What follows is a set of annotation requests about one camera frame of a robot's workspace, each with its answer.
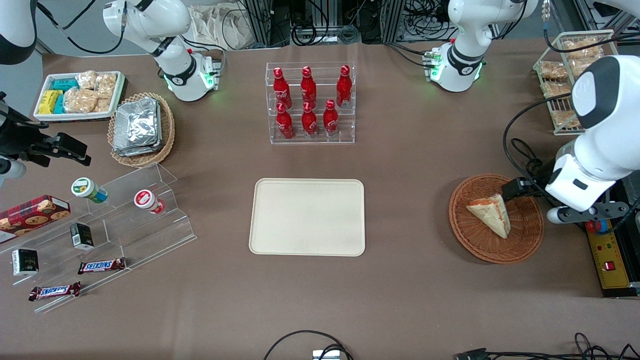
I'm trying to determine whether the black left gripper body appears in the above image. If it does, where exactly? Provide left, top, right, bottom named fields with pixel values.
left=518, top=172, right=551, bottom=202

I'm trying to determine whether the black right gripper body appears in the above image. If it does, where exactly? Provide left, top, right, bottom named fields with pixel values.
left=0, top=92, right=60, bottom=169

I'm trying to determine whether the triangular sandwich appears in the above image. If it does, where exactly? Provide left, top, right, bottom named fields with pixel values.
left=466, top=193, right=512, bottom=240

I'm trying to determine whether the white rectangular snack tray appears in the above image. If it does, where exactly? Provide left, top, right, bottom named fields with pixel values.
left=33, top=71, right=126, bottom=122

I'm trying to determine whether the brown wicker basket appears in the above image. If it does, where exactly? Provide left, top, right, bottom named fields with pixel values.
left=448, top=173, right=545, bottom=265

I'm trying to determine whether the light oval wicker basket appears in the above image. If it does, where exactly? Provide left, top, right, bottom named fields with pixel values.
left=107, top=92, right=176, bottom=168

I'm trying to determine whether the beige plastic tray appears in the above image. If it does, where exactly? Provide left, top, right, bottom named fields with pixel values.
left=249, top=178, right=366, bottom=257

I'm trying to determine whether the green lid cup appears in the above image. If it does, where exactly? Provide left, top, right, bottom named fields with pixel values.
left=71, top=177, right=108, bottom=204

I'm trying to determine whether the yellow snack pack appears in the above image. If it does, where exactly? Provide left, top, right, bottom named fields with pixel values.
left=38, top=90, right=63, bottom=115

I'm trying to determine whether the silver foil packet stack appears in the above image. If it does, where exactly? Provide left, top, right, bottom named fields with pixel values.
left=113, top=97, right=163, bottom=157

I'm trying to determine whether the red cookie box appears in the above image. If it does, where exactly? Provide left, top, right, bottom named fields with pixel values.
left=0, top=195, right=71, bottom=240

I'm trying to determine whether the bagged fried snack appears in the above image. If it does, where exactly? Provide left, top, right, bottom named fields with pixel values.
left=562, top=37, right=603, bottom=59
left=550, top=110, right=582, bottom=129
left=539, top=61, right=568, bottom=81
left=541, top=81, right=573, bottom=100
left=570, top=57, right=601, bottom=77

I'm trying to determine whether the small black box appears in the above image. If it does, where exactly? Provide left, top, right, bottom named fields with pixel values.
left=11, top=248, right=39, bottom=277
left=70, top=222, right=95, bottom=251

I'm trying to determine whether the red lid cup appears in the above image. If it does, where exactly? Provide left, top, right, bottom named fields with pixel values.
left=133, top=189, right=166, bottom=215

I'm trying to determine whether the snickers chocolate bar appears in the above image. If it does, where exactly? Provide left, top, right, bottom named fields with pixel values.
left=28, top=281, right=82, bottom=302
left=77, top=257, right=127, bottom=275

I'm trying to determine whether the clear acrylic stepped shelf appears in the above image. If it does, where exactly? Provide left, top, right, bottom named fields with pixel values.
left=0, top=162, right=197, bottom=314

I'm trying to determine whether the yellow black control box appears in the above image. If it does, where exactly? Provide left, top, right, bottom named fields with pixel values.
left=585, top=220, right=640, bottom=299

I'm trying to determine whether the beige cloth bag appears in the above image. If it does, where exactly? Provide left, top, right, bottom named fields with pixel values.
left=189, top=2, right=256, bottom=51

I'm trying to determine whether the red cola bottle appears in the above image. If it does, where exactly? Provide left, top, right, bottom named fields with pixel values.
left=323, top=99, right=339, bottom=137
left=336, top=65, right=353, bottom=108
left=272, top=67, right=293, bottom=110
left=300, top=66, right=317, bottom=108
left=276, top=102, right=295, bottom=140
left=301, top=101, right=319, bottom=139

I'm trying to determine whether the clear acrylic bottle rack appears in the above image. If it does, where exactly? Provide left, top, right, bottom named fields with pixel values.
left=265, top=61, right=356, bottom=146

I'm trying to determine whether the black power cable with plug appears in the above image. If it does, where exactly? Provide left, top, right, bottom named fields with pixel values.
left=510, top=138, right=546, bottom=176

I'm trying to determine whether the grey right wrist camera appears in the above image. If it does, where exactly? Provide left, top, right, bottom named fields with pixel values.
left=0, top=157, right=27, bottom=187

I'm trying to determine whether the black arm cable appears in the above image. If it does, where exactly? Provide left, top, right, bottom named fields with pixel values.
left=503, top=92, right=577, bottom=202

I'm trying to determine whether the white wire rack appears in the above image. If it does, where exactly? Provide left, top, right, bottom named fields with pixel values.
left=532, top=30, right=621, bottom=136

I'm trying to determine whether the black cable with connector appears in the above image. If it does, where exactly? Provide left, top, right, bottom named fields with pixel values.
left=456, top=332, right=640, bottom=360

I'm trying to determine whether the black base cable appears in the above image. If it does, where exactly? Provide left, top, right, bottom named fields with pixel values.
left=384, top=41, right=437, bottom=69

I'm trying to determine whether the aluminium frame post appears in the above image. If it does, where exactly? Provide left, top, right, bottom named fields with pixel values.
left=241, top=0, right=274, bottom=48
left=386, top=0, right=407, bottom=43

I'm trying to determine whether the black looped cable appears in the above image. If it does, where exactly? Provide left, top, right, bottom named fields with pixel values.
left=263, top=330, right=354, bottom=360

